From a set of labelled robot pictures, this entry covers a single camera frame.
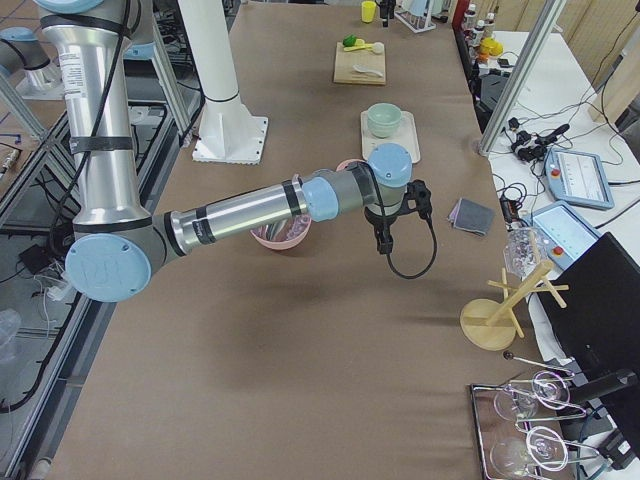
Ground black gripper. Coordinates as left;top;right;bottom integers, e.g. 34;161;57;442
364;207;395;253

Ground white ceramic spoon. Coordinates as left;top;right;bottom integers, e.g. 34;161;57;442
353;64;384;78

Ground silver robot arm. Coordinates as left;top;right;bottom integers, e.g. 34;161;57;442
39;1;412;302

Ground large pink bowl with glassware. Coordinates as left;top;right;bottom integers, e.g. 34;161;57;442
250;214;312;251

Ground green bowl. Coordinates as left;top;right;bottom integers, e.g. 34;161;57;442
366;103;402;138

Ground grey and purple cloths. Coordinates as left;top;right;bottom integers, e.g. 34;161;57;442
448;198;495;236

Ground white rabbit tray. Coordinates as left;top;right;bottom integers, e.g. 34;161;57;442
360;111;421;164

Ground wooden mug tree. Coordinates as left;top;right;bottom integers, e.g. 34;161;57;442
460;256;569;351

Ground clear glass mug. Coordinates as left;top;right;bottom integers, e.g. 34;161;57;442
503;227;547;278

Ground wooden cutting board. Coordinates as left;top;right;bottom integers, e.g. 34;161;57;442
333;42;387;86

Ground blue teach pendant near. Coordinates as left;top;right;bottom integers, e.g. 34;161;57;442
532;201;601;271

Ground blue teach pendant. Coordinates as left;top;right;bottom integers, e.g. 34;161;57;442
532;201;601;271
545;148;614;210

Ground blue teach pendant far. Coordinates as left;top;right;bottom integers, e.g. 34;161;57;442
545;148;614;210

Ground green lime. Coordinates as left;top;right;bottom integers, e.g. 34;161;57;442
342;34;357;47

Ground black monitor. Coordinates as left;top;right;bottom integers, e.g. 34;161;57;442
541;232;639;380

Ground yellow cup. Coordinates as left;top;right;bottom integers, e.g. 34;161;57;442
361;0;377;23

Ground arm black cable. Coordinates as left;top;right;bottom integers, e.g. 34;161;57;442
384;209;439;279

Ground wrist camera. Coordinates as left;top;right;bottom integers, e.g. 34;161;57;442
405;180;433;223

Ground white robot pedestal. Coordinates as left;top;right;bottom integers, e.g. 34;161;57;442
179;0;268;165

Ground wire glass rack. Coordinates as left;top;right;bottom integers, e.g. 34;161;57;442
469;369;600;479

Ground aluminium frame post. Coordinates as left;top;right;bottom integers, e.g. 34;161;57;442
478;0;566;157

